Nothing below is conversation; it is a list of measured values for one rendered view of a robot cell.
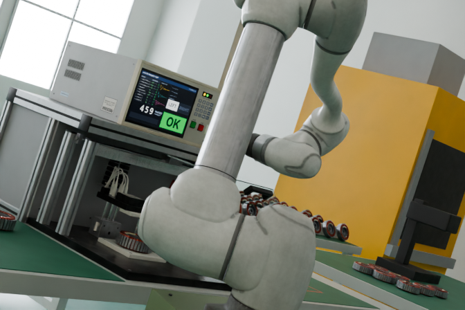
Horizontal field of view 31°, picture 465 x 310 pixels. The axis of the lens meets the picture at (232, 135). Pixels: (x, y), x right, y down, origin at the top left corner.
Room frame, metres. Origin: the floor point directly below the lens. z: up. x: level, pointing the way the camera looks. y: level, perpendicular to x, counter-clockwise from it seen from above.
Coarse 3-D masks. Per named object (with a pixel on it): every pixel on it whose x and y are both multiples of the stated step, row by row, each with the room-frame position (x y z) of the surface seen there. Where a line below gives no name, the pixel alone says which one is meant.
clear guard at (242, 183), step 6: (174, 156) 2.72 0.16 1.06; (186, 162) 2.66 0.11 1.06; (192, 162) 2.74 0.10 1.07; (240, 180) 2.61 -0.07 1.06; (246, 180) 2.73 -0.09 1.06; (240, 186) 2.58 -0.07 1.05; (246, 186) 2.60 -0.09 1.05; (258, 186) 2.66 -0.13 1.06; (264, 186) 2.72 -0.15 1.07; (240, 192) 2.56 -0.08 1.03; (246, 198) 2.57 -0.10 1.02; (252, 198) 2.59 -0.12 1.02; (258, 198) 2.62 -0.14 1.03; (270, 198) 2.67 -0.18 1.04; (252, 204) 2.57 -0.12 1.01; (258, 204) 2.60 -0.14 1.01; (264, 204) 2.63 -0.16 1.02; (270, 204) 2.65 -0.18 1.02; (276, 204) 2.68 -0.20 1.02
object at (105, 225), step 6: (102, 222) 2.53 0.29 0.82; (108, 222) 2.54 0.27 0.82; (114, 222) 2.57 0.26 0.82; (90, 228) 2.56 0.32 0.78; (102, 228) 2.53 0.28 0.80; (108, 228) 2.55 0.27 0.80; (114, 228) 2.57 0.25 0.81; (96, 234) 2.54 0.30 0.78; (102, 234) 2.54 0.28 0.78; (108, 234) 2.56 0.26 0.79; (114, 234) 2.57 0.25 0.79
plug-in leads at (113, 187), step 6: (114, 168) 2.57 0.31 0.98; (120, 168) 2.58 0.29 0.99; (114, 174) 2.57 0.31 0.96; (126, 174) 2.58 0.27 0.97; (114, 180) 2.56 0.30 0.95; (102, 186) 2.58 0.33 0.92; (108, 186) 2.58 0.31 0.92; (114, 186) 2.54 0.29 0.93; (120, 186) 2.58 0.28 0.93; (126, 186) 2.57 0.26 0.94; (102, 192) 2.57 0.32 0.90; (108, 192) 2.58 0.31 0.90; (114, 192) 2.54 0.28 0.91; (126, 192) 2.57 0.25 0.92
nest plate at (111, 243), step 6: (102, 240) 2.46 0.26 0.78; (108, 240) 2.47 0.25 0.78; (114, 240) 2.50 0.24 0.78; (108, 246) 2.44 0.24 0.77; (114, 246) 2.42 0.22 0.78; (120, 246) 2.44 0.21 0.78; (120, 252) 2.40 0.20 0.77; (126, 252) 2.38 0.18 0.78; (132, 252) 2.41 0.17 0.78; (138, 258) 2.40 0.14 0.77; (144, 258) 2.41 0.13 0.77; (150, 258) 2.43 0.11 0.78; (156, 258) 2.45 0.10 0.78; (162, 258) 2.47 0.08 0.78
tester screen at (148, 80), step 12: (144, 72) 2.52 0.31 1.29; (144, 84) 2.53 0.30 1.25; (156, 84) 2.56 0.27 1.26; (168, 84) 2.60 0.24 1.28; (180, 84) 2.63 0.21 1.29; (144, 96) 2.54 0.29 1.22; (156, 96) 2.58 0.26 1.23; (168, 96) 2.61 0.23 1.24; (180, 96) 2.65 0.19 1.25; (192, 96) 2.68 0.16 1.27; (132, 108) 2.52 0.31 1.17; (156, 108) 2.59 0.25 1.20
